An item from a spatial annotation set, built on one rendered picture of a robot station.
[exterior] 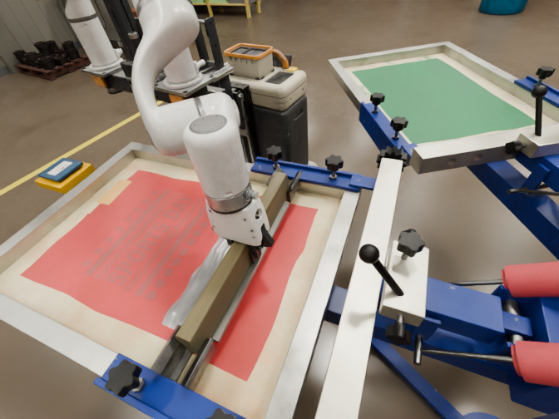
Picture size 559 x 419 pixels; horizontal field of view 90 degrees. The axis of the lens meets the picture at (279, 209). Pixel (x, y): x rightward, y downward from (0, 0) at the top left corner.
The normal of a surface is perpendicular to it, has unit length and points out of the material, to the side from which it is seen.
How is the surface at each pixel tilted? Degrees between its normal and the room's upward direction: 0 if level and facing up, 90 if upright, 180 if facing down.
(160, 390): 0
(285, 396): 0
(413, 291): 0
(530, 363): 45
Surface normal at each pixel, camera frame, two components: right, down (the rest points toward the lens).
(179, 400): -0.10, -0.68
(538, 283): -0.71, 0.02
